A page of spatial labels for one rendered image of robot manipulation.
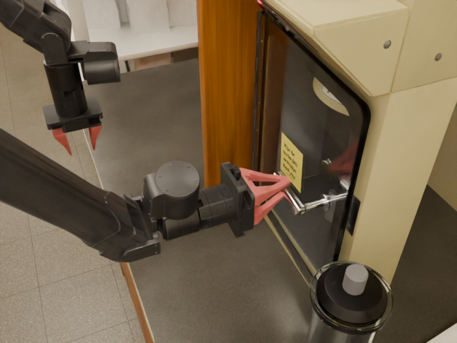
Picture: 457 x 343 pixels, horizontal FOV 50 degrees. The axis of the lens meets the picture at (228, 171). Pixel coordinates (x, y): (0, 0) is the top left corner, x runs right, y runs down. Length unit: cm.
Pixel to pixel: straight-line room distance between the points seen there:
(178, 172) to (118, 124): 74
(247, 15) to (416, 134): 38
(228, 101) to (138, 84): 61
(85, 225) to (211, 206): 18
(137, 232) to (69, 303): 152
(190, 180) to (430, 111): 31
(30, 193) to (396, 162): 45
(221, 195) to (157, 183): 11
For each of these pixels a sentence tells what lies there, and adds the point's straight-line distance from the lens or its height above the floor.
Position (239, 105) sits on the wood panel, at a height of 118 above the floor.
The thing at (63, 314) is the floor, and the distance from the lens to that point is 213.
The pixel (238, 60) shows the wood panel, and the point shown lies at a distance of 91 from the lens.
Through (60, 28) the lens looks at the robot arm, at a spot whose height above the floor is 137.
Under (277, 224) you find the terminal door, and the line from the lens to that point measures 95.
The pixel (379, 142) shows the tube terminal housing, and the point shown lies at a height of 134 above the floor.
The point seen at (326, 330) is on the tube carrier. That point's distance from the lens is 69.
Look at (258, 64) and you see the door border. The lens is 86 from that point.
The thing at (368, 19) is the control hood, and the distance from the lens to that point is 51.
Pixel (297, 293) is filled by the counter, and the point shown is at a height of 94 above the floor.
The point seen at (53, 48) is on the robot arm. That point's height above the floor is 134.
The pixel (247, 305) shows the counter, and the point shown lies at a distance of 92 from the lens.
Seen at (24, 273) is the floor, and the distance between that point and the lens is 232.
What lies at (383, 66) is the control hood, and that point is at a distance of 56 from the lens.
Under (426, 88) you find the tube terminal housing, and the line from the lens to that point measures 62.
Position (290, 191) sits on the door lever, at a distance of 73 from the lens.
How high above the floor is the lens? 170
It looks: 41 degrees down
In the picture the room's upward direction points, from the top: straight up
